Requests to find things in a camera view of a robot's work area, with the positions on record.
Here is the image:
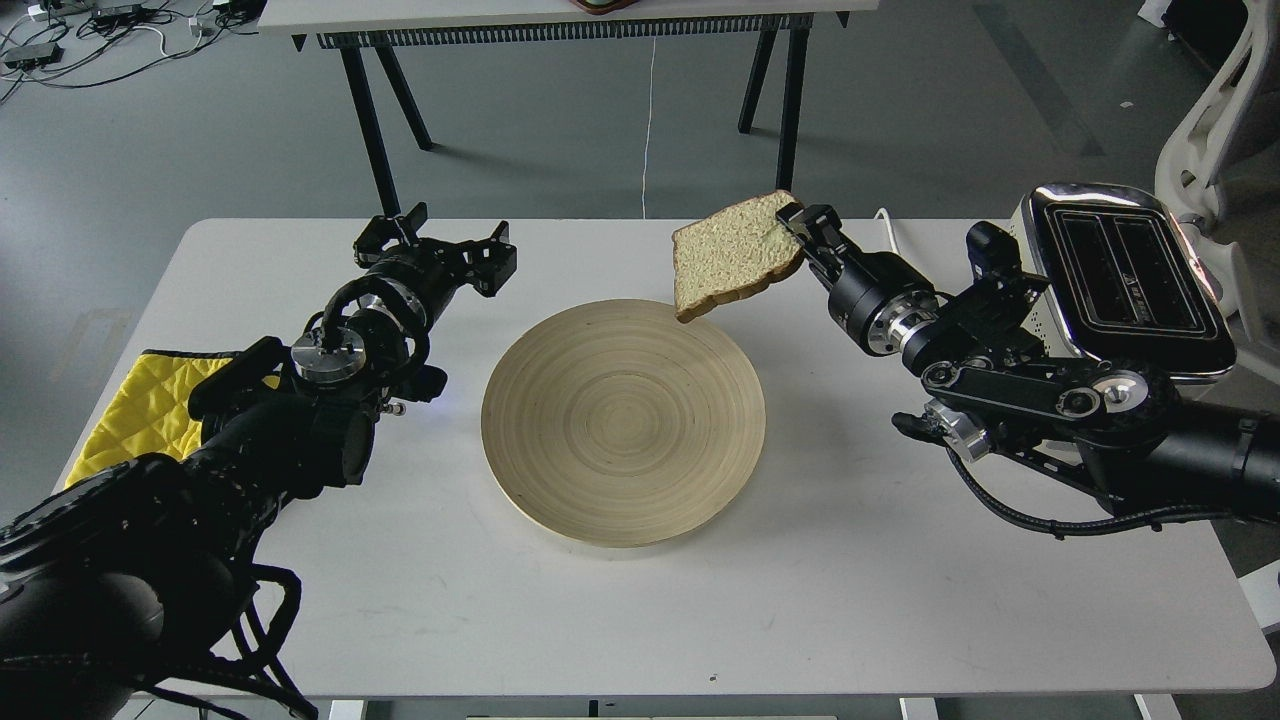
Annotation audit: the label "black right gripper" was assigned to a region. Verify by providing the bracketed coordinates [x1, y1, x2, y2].
[776, 202, 940, 357]

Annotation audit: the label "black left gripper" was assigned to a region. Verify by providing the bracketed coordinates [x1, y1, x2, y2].
[355, 202, 517, 313]

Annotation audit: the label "slice of bread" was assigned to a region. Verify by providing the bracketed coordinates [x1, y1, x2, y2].
[672, 190, 804, 323]

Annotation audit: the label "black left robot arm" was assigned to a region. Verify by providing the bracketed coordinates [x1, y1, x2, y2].
[1, 205, 517, 719]

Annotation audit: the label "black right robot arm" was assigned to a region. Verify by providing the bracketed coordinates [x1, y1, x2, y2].
[776, 202, 1277, 539]

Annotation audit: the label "silver toaster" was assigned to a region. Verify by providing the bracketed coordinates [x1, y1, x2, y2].
[986, 182, 1236, 461]

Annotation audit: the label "white background table black legs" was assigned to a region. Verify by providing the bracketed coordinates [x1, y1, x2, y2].
[256, 1, 877, 217]

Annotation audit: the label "round wooden plate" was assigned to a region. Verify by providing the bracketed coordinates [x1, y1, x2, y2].
[481, 299, 767, 548]

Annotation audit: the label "yellow quilted cloth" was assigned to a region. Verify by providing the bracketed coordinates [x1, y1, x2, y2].
[60, 348, 239, 491]

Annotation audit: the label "white office chair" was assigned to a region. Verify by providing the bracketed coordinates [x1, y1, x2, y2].
[1155, 1, 1277, 343]

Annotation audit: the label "white hanging cable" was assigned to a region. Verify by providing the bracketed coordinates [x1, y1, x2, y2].
[641, 37, 658, 219]

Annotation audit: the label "cables and adapters on floor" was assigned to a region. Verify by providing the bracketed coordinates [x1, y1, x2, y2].
[0, 0, 266, 105]

